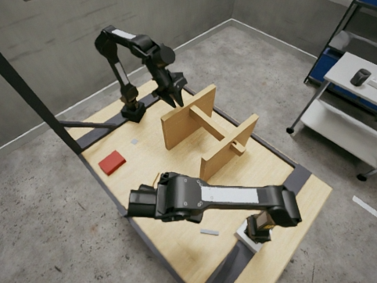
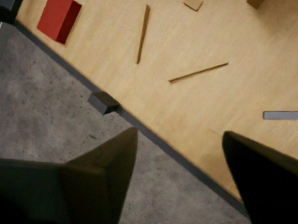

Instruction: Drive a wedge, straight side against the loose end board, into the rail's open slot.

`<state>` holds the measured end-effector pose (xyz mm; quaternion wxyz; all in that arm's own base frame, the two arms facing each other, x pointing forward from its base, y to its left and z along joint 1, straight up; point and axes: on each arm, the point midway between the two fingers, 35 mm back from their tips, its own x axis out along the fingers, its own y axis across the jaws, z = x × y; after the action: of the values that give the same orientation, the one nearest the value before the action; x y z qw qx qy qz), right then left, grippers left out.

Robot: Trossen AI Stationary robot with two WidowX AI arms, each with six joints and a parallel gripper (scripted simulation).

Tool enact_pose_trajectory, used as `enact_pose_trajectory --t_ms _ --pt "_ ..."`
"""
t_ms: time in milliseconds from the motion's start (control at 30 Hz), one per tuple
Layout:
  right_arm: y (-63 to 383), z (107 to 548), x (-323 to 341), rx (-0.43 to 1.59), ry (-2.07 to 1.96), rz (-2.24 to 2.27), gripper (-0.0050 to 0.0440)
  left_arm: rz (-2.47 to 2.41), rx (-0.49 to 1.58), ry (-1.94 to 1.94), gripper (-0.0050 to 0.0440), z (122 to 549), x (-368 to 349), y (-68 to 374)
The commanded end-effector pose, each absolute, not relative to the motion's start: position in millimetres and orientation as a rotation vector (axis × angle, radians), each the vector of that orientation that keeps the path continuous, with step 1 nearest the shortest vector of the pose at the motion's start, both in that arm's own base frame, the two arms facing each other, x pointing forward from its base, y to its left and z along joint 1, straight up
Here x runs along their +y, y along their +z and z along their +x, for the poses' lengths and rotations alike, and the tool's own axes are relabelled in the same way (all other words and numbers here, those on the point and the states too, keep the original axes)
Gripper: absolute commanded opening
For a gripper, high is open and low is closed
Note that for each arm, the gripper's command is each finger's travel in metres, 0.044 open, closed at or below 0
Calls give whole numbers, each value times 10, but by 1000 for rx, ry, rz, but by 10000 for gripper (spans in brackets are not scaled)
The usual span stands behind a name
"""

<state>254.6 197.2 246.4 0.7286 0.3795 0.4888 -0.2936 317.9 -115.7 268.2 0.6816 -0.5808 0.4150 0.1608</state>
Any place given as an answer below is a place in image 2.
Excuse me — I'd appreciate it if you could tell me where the red rectangular block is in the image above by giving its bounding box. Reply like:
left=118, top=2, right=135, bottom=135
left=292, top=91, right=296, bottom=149
left=36, top=0, right=82, bottom=44

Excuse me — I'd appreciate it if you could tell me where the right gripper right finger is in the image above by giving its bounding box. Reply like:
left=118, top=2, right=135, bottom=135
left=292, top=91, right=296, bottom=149
left=221, top=130, right=298, bottom=224

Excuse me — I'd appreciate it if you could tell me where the tan wooden board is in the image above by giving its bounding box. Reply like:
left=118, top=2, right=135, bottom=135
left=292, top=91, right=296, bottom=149
left=246, top=0, right=264, bottom=9

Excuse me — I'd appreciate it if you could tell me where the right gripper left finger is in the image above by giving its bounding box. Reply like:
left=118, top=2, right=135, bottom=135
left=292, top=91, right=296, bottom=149
left=0, top=127, right=138, bottom=224

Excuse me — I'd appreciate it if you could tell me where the small dark grey block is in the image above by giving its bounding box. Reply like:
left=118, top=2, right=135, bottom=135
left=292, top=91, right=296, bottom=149
left=87, top=91, right=119, bottom=115

